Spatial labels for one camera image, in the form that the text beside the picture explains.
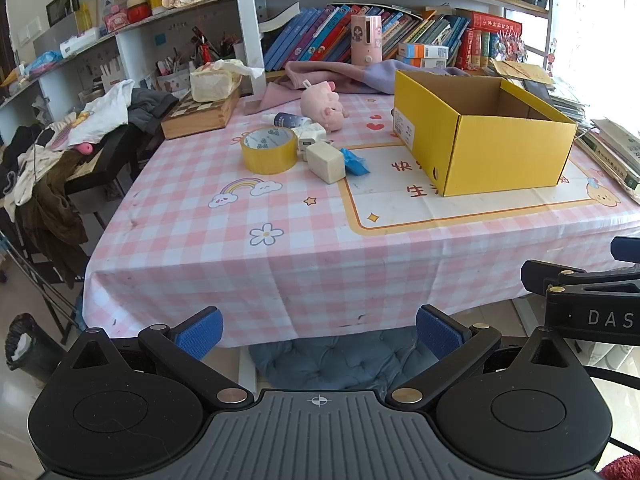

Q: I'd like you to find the blue plastic bag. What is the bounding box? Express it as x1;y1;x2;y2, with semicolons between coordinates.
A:
340;147;371;177

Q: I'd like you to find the brown cloth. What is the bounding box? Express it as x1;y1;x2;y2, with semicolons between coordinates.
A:
15;150;91;276

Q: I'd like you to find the desk organiser with pens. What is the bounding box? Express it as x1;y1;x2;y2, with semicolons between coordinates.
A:
155;25;246;93

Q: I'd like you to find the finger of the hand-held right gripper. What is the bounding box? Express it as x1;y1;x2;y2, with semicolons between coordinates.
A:
521;259;640;298
611;236;640;262

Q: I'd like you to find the stack of books and papers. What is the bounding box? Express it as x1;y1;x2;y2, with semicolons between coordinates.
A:
520;77;640;206

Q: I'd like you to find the white printed shirt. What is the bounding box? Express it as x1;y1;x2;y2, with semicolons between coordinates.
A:
50;80;136;151

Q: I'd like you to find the large red dictionary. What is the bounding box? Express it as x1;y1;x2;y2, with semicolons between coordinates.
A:
455;9;523;36

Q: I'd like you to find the cream rectangular block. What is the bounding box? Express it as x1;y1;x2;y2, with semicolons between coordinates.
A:
306;141;347;184

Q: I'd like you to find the row of blue picture books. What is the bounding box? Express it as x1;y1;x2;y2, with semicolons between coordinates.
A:
262;4;471;73

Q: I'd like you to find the black cable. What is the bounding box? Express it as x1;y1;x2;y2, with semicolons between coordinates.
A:
575;345;640;456

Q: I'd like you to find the red fuzzy garment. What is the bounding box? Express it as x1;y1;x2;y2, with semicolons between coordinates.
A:
597;452;640;480

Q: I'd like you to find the white bookshelf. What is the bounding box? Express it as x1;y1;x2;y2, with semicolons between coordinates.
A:
0;0;556;126

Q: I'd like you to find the yellow tape roll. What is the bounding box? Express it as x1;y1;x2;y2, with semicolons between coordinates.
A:
240;126;299;176

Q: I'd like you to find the brown paper envelope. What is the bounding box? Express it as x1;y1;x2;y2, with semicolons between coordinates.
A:
489;58;553;85

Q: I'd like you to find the pink and lilac fleece cloth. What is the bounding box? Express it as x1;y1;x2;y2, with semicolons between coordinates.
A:
245;59;471;113

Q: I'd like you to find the grey-blue tufted cushion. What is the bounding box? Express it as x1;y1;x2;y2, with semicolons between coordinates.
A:
249;327;441;391

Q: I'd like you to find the red round jar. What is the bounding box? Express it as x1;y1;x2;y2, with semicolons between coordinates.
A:
126;0;153;23

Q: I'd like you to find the pink cylindrical humidifier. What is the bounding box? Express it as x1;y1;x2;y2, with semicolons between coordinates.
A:
350;14;383;66

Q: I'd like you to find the yellow cardboard box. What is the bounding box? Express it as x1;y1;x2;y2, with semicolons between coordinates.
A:
391;69;579;198

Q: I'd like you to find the red thick book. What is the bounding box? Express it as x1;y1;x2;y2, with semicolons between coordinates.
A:
457;27;496;71

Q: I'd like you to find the white rectangular pack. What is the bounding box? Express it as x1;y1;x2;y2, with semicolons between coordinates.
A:
60;27;101;58

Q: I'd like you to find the white paper cutout box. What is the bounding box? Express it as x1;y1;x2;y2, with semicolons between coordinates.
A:
100;57;126;93

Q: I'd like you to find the pink printed tin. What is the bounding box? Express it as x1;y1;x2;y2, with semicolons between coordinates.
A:
103;10;132;33

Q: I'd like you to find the black waste bin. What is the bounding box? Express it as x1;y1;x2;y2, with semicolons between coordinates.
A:
5;312;51;383

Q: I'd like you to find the grey garment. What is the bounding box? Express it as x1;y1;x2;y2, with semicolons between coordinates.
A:
127;87;181;136

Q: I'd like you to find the grey metal frame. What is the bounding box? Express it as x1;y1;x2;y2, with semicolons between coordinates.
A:
0;230;83;346

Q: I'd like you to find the dark blue spray bottle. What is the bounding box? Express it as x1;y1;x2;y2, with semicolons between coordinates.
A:
262;111;313;131

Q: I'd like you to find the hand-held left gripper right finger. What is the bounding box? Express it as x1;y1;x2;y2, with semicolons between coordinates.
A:
386;304;581;409

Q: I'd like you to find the blue and pink packet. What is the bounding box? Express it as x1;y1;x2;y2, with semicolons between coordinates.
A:
25;50;63;76

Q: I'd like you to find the white power adapter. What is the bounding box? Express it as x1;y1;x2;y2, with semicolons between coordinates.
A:
291;126;328;150

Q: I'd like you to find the cream tissue pack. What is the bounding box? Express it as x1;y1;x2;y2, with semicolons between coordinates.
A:
189;59;265;103

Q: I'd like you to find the wooden chess box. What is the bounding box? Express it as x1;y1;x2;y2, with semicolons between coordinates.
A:
160;87;242;141

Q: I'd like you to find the pink plush pig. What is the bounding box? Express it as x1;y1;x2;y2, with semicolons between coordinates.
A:
299;81;347;132

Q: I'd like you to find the colourful paper figure decoration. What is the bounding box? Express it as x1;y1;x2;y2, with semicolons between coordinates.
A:
492;30;529;63

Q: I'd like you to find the black framed picture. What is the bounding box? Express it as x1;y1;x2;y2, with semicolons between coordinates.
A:
46;0;81;28

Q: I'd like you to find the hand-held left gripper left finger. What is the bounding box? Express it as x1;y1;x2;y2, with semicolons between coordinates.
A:
65;306;256;409

